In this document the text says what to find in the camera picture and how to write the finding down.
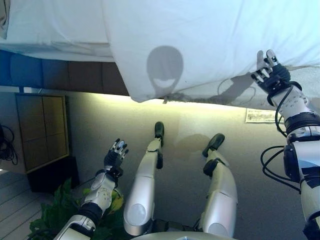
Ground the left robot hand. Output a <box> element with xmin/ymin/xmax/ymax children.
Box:
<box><xmin>103</xmin><ymin>138</ymin><xmax>130</xmax><ymax>177</ymax></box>

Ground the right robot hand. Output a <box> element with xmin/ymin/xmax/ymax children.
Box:
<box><xmin>251</xmin><ymin>49</ymin><xmax>292</xmax><ymax>95</ymax></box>

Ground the white duvet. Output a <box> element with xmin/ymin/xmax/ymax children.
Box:
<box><xmin>102</xmin><ymin>0</ymin><xmax>320</xmax><ymax>104</ymax></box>

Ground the left silver robot leg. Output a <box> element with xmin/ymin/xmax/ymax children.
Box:
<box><xmin>123</xmin><ymin>136</ymin><xmax>165</xmax><ymax>237</ymax></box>

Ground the silver robot leg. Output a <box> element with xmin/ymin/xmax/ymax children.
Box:
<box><xmin>201</xmin><ymin>148</ymin><xmax>238</xmax><ymax>238</ymax></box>
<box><xmin>123</xmin><ymin>136</ymin><xmax>165</xmax><ymax>237</ymax></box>

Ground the white mattress label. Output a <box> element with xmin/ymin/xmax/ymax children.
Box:
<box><xmin>245</xmin><ymin>108</ymin><xmax>285</xmax><ymax>124</ymax></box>

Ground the left black robot foot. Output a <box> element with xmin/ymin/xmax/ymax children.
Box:
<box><xmin>154</xmin><ymin>121</ymin><xmax>165</xmax><ymax>140</ymax></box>

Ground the black robot foot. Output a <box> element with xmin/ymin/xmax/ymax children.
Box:
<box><xmin>201</xmin><ymin>133</ymin><xmax>226</xmax><ymax>158</ymax></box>
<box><xmin>154</xmin><ymin>121</ymin><xmax>165</xmax><ymax>140</ymax></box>

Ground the green leafy plant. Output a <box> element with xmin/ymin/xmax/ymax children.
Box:
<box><xmin>26</xmin><ymin>177</ymin><xmax>125</xmax><ymax>240</ymax></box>

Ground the wooden cabinet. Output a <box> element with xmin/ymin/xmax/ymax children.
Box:
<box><xmin>15</xmin><ymin>94</ymin><xmax>71</xmax><ymax>174</ymax></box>

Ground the right black robot foot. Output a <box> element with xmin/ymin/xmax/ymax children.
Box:
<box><xmin>201</xmin><ymin>133</ymin><xmax>226</xmax><ymax>158</ymax></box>

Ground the silver robot torso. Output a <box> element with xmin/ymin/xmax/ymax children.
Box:
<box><xmin>134</xmin><ymin>231</ymin><xmax>238</xmax><ymax>240</ymax></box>

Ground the right silver robot leg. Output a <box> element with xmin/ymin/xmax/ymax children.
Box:
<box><xmin>201</xmin><ymin>148</ymin><xmax>238</xmax><ymax>238</ymax></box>

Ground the white sheeted mattress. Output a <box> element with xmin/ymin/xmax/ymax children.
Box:
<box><xmin>0</xmin><ymin>0</ymin><xmax>116</xmax><ymax>63</ymax></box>

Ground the beige pillow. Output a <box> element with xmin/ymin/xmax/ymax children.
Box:
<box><xmin>0</xmin><ymin>0</ymin><xmax>11</xmax><ymax>40</ymax></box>

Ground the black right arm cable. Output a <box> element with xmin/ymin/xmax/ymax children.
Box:
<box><xmin>260</xmin><ymin>84</ymin><xmax>303</xmax><ymax>194</ymax></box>

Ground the brown bed frame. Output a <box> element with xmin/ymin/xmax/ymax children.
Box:
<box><xmin>0</xmin><ymin>49</ymin><xmax>131</xmax><ymax>98</ymax></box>

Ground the black cable bundle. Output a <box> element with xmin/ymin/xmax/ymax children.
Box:
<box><xmin>0</xmin><ymin>124</ymin><xmax>19</xmax><ymax>166</ymax></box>

